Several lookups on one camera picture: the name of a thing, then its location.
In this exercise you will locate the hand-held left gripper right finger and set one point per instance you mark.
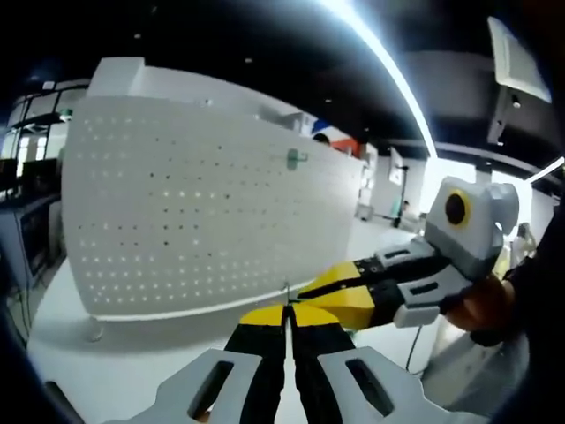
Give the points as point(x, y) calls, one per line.
point(322, 375)

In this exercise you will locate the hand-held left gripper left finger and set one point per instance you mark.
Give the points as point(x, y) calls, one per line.
point(256, 375)

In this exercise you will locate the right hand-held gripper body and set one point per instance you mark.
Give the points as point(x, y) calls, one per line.
point(481, 229)

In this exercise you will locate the white perforated mounting plate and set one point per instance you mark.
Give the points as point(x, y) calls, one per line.
point(198, 212)

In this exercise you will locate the mounting plate round foot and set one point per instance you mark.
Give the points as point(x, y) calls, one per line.
point(94, 329)

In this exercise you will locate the person's right hand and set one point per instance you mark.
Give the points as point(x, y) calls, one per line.
point(485, 305)

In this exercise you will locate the ceiling light strip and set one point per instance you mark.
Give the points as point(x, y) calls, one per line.
point(397, 79)

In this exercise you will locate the white ceiling vent panel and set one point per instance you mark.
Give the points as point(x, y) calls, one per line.
point(518, 57)

